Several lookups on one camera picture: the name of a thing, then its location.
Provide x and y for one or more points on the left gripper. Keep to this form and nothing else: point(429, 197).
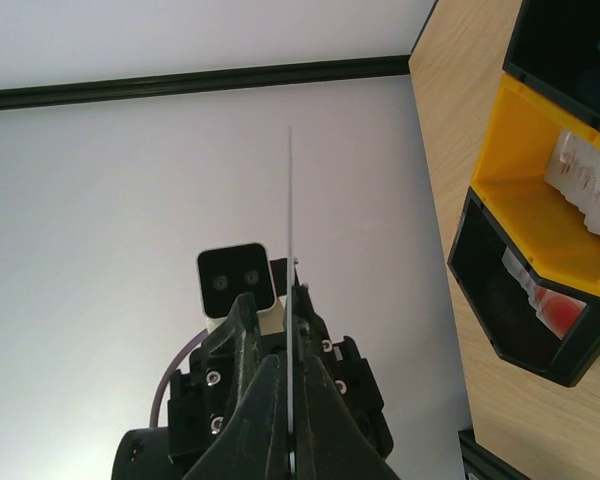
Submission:
point(203, 400)

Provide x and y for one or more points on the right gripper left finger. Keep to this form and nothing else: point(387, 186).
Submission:
point(254, 445)

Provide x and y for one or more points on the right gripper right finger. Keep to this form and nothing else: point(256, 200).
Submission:
point(330, 443)

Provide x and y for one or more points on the teal credit card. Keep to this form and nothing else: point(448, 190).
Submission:
point(290, 278)

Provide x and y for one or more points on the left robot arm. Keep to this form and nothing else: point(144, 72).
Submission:
point(150, 450)

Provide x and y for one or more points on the black bin with red cards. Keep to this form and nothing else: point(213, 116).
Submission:
point(502, 308)

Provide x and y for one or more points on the red patterned card stack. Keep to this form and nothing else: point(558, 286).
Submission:
point(556, 311)

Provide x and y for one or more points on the black bin with teal cards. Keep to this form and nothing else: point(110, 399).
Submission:
point(554, 50)

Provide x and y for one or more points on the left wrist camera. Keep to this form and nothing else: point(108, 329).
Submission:
point(227, 272)

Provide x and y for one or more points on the black aluminium frame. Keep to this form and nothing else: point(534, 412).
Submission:
point(204, 82)

